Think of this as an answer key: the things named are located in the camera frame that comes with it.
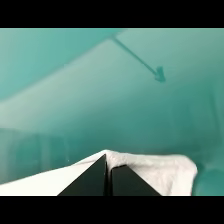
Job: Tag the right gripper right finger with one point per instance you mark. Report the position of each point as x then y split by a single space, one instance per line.
128 183

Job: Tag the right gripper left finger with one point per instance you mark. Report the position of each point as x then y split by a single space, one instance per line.
92 181

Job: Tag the white garment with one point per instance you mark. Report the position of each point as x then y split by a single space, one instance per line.
166 175

